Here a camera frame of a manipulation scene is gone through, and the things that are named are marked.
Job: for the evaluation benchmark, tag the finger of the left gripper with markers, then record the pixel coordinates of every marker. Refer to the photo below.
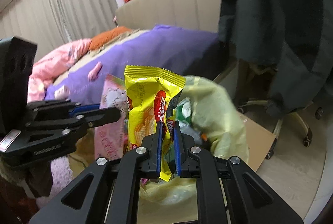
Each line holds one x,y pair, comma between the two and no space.
82,109
99,117

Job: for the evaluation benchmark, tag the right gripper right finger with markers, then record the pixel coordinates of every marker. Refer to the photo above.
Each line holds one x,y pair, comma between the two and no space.
177,149

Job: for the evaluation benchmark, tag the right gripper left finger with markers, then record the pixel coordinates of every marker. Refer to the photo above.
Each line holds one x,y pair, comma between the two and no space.
159,133

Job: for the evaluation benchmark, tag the yellow pink snack bag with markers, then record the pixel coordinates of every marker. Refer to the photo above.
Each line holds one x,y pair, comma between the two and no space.
109,138

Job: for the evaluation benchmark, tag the yellow wafer snack packet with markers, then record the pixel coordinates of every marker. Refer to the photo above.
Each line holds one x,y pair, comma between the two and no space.
152,96

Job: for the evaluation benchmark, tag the pink patterned duvet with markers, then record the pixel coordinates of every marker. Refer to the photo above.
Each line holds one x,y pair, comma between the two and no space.
55,63

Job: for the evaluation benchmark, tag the beige bed sheet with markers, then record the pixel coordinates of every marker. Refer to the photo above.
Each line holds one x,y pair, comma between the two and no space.
91,55

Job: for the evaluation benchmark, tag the orange pillow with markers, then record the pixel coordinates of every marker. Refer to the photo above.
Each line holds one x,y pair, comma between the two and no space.
104,37

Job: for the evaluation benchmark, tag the purple blanket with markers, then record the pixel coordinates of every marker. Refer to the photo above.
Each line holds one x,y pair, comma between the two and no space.
185,52

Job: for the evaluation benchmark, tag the cardboard sheet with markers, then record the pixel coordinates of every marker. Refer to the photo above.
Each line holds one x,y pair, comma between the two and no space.
259,142

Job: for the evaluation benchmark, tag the beige curtain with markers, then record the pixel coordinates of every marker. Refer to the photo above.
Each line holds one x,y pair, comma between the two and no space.
51,23

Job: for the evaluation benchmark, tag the beige bed headboard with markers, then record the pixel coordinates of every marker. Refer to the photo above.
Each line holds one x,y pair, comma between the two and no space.
191,14

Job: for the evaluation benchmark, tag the black jacket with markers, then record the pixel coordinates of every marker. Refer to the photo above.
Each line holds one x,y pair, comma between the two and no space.
293,35

